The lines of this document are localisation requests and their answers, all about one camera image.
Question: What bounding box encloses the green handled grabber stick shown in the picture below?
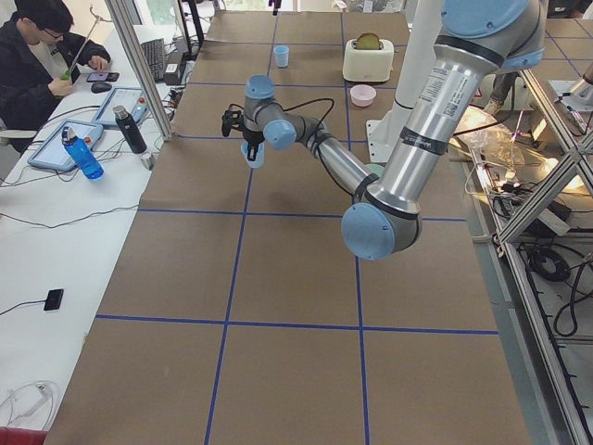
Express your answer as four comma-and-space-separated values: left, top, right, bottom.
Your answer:
60, 6, 111, 80

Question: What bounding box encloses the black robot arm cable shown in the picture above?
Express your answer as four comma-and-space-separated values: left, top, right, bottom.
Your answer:
282, 96, 372, 196

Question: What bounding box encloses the small black box device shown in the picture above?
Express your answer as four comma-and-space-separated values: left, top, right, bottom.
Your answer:
44, 288, 64, 312

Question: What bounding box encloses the pink bowl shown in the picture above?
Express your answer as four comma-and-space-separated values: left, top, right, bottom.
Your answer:
349, 84, 376, 108

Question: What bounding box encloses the blue cup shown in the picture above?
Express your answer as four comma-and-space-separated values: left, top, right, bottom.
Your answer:
241, 141, 265, 169
272, 45, 290, 69

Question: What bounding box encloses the teach pendant tablet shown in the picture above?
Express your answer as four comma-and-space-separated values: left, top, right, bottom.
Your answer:
92, 87, 147, 129
27, 119, 105, 174

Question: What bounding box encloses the black computer mouse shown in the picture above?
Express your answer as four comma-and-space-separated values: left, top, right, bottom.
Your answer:
91, 82, 112, 94

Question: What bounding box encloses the black thermos bottle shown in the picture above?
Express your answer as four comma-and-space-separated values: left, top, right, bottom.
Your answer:
113, 106, 146, 154

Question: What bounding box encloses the blue water bottle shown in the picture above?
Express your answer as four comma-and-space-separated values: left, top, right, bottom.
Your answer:
61, 126, 104, 180

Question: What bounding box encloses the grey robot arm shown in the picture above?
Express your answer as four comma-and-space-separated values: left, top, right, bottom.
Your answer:
221, 1, 548, 261

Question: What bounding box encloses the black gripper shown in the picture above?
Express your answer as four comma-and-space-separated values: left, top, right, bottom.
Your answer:
221, 105, 265, 161

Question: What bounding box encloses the aluminium frame post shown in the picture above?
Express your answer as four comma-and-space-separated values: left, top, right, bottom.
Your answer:
105, 0, 173, 142

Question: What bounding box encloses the seated person in black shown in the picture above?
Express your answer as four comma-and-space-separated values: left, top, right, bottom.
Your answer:
1, 0, 111, 131

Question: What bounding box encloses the toast slice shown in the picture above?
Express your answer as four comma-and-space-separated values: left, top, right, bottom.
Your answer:
353, 32, 382, 50

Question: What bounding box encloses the far teach pendant tablet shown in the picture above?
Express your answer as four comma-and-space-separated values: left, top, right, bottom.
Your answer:
92, 87, 147, 129

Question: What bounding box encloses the green bowl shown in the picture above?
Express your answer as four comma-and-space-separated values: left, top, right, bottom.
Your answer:
366, 163, 385, 177

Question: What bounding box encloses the cream toaster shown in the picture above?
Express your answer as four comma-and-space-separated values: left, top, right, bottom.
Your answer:
342, 39, 395, 83

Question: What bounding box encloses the crumpled plastic bag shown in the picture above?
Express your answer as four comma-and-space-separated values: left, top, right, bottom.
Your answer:
454, 107, 525, 168

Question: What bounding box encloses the near teach pendant tablet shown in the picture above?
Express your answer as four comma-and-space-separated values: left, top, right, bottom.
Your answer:
27, 119, 105, 174

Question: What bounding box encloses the black keyboard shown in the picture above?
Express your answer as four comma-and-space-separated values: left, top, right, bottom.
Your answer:
140, 38, 165, 83

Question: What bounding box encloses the black smartphone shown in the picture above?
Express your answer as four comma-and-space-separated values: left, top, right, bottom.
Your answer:
87, 71, 120, 83

